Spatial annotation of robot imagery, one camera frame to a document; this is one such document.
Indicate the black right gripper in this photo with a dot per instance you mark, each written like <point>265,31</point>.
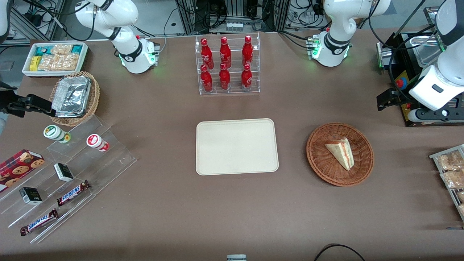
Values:
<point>8,100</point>

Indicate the brown round wicker basket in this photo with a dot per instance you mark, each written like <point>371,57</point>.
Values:
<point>326,165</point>

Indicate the light wicker basket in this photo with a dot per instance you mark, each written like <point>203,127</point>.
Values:
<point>95,98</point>

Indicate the white power strip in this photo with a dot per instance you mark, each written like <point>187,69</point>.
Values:
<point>234,26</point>

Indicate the white rectangular snack bin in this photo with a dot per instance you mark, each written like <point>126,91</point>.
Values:
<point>27,69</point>

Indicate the Snickers chocolate bar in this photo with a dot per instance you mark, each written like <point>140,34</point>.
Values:
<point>72,193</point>
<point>38,222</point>

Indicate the small black box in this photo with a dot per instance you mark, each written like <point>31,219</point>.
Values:
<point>30,195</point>
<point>63,172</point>

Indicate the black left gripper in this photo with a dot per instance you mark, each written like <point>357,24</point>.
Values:
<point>398,95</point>

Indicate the teal snack packet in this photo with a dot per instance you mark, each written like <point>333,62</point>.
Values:
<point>77,49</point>
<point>43,50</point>

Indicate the red cookie box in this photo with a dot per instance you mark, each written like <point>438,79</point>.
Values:
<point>18,166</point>

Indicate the green white yogurt bottle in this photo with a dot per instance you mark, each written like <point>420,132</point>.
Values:
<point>54,133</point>

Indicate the red white yogurt bottle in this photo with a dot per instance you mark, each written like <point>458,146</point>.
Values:
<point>96,142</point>

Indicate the red drink bottle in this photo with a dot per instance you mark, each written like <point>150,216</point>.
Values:
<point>206,80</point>
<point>225,52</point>
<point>224,79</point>
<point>206,54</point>
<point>246,79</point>
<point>247,50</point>

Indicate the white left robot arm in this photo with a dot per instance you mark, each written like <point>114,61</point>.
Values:
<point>337,43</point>

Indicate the stack of foil containers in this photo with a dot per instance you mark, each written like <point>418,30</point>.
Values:
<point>72,96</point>

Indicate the tray of packaged snacks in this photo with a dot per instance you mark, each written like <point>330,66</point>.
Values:
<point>435,156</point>

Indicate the yellow snack packet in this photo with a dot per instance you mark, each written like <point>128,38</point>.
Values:
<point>34,63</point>

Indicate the aluminium frame rack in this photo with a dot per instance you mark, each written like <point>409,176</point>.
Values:
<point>235,11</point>

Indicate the bagged pastry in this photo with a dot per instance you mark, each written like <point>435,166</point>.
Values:
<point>449,161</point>
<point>461,197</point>
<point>453,179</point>

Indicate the clear acrylic bottle rack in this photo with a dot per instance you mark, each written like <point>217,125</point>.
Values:
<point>233,78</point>

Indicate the small grey device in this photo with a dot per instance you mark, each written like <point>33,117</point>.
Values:
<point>236,257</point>

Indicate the clear bag of crackers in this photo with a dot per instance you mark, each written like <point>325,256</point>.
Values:
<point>59,62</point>
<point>62,49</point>

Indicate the black machine with red button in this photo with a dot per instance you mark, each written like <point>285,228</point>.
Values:
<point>398,69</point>

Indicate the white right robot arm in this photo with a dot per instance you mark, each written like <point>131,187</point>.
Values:
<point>127,54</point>

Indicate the triangle sandwich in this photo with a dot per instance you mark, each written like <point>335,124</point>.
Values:
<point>342,152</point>

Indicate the cream plastic tray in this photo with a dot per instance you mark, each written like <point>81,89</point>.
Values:
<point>236,146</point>

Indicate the clear acrylic stepped stand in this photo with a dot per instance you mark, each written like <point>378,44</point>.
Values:
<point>90,174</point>

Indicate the stainless steel pan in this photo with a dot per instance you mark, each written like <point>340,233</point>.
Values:
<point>426,50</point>

